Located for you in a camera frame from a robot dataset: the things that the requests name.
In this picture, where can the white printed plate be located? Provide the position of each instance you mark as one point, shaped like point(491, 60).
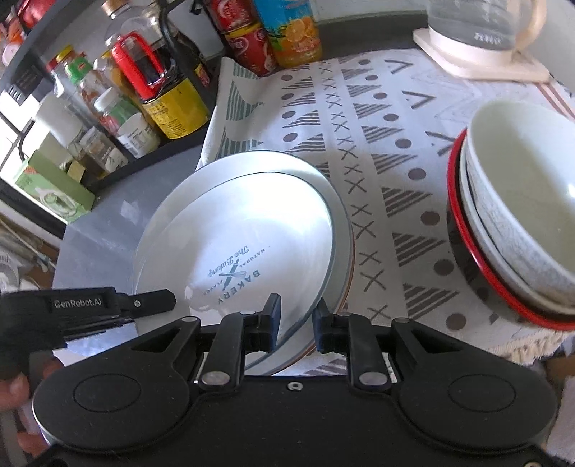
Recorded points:
point(251, 233)

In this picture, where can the white-lidded green label jar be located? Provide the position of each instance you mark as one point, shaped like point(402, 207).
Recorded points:
point(119, 110)

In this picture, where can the orange juice bottle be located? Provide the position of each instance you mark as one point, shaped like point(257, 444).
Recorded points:
point(292, 36)

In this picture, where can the red can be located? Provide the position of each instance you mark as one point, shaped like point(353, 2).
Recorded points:
point(251, 49)

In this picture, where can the patterned white tablecloth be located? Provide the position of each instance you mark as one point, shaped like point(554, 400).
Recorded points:
point(404, 134)

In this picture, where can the clear spice jar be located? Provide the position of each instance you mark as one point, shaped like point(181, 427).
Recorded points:
point(103, 150)

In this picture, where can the green-capped seasoning bottle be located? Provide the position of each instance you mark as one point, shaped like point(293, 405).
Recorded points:
point(85, 78)

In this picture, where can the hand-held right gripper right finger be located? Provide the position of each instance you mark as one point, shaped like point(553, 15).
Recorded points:
point(321, 328)

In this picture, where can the green cardboard box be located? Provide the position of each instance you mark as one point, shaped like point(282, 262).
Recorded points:
point(54, 191)

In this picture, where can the person's left hand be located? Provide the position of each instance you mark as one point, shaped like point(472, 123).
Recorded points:
point(13, 393)

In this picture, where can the large white patterned bowl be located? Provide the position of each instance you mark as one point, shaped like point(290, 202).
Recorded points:
point(530, 188)

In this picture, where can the dark glass sauce bottle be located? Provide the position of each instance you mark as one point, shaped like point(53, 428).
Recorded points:
point(197, 63)

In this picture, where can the tall white bottle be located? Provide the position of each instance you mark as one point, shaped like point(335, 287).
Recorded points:
point(56, 119)

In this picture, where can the grey-rimmed white plate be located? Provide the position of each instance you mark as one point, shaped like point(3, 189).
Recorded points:
point(269, 160)

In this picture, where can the black metal rack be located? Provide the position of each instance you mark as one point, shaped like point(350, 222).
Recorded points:
point(112, 173)

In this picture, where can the black red-rimmed bowl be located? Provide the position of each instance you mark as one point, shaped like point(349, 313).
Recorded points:
point(465, 269)

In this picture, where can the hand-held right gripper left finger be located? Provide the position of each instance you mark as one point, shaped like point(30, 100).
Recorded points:
point(272, 323)

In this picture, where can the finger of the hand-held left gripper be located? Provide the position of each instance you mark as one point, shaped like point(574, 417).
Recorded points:
point(99, 325)
point(148, 303)

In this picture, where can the white seasoning jar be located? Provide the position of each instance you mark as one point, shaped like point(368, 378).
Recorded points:
point(139, 137)

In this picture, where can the beige kettle base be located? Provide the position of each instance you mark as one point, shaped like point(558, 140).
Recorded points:
point(471, 63)

